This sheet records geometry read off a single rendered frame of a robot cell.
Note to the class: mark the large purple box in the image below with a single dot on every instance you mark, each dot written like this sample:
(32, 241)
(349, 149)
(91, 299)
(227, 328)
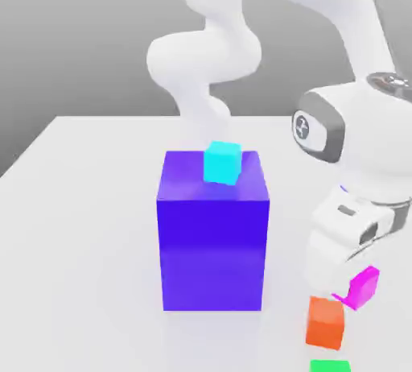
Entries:
(212, 249)

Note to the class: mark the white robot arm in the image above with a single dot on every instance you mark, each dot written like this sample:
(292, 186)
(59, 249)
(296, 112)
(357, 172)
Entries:
(206, 56)

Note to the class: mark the small orange cube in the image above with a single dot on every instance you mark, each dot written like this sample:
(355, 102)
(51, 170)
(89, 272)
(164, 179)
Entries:
(325, 325)

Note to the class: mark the small green cube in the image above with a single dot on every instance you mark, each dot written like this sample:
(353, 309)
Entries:
(330, 366)

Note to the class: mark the small cyan cube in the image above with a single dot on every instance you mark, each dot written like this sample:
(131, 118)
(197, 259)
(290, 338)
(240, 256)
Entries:
(222, 163)

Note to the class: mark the small magenta cube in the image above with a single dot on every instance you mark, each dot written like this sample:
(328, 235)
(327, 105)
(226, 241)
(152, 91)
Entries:
(363, 288)

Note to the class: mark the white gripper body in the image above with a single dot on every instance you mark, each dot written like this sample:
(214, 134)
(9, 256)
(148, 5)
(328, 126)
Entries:
(328, 259)

